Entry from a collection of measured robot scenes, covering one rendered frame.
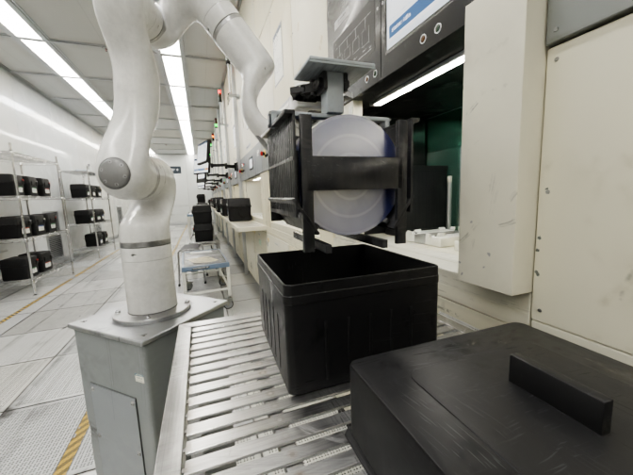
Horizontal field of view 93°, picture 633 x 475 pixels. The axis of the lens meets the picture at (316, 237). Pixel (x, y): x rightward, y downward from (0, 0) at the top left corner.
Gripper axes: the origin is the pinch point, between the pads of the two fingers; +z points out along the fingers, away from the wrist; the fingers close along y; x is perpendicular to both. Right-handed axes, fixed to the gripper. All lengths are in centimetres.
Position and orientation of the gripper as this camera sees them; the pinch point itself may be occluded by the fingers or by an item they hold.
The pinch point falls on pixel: (332, 84)
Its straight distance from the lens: 62.6
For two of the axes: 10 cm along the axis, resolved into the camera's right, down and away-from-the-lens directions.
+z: 3.3, 1.2, -9.4
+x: -0.3, -9.9, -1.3
